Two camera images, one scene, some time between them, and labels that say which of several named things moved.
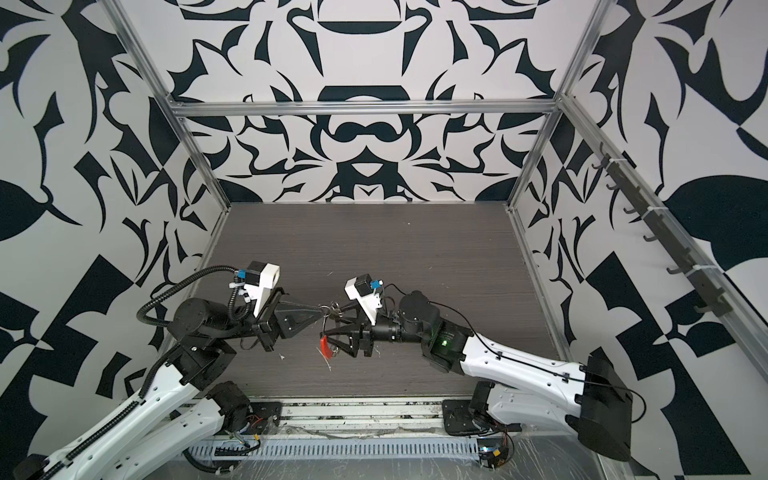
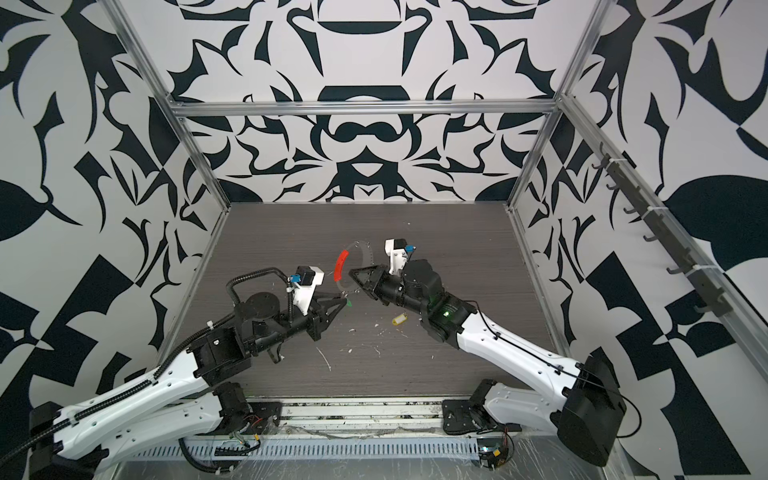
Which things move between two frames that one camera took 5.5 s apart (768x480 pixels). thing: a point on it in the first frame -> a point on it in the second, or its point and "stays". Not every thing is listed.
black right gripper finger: (351, 314) -> (367, 272)
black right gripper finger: (346, 338) -> (363, 284)
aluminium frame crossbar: (235, 107) stays
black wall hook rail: (704, 280) stays
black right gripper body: (369, 340) -> (390, 288)
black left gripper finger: (300, 309) -> (337, 300)
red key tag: (325, 347) -> (338, 266)
